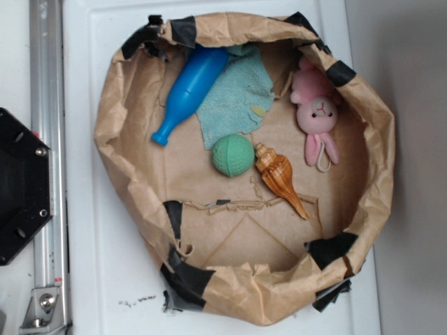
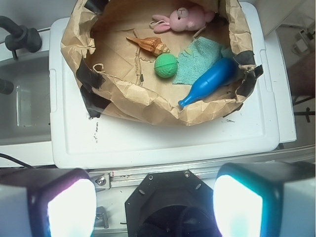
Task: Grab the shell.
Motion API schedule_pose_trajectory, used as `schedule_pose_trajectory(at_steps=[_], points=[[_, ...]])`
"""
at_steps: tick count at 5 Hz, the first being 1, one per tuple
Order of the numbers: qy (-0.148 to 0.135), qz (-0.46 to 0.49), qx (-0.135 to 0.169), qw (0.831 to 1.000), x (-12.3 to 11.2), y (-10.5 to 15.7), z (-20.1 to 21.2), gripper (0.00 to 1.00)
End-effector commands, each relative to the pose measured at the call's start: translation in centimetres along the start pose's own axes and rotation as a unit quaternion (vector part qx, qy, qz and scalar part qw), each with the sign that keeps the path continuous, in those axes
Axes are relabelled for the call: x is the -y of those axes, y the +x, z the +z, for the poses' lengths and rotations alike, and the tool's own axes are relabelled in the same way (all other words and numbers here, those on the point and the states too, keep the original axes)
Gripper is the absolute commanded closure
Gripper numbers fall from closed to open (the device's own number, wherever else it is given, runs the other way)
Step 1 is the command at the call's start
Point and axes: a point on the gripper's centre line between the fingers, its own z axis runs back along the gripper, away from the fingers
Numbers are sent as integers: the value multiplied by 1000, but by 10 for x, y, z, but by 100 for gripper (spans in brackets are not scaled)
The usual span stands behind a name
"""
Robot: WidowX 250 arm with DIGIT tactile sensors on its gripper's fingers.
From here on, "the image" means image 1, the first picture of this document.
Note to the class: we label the aluminium extrusion rail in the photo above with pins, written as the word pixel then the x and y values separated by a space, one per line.
pixel 49 310

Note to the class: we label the teal terry cloth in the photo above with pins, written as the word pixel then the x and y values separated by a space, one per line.
pixel 240 97

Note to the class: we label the green dimpled foam ball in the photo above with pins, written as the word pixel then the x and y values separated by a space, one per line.
pixel 232 155

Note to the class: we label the brown paper bag bin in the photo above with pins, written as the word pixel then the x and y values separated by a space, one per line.
pixel 230 246

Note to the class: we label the white plastic tray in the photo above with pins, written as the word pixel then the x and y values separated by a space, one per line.
pixel 115 286

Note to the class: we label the pink plush bunny toy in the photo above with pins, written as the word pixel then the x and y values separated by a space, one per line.
pixel 317 101

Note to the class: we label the blue plastic bowling pin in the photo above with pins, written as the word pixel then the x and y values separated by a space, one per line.
pixel 197 77

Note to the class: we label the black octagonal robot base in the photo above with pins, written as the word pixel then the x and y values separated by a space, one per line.
pixel 26 204

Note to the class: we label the brown striped conch shell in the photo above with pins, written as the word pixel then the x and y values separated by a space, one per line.
pixel 277 173

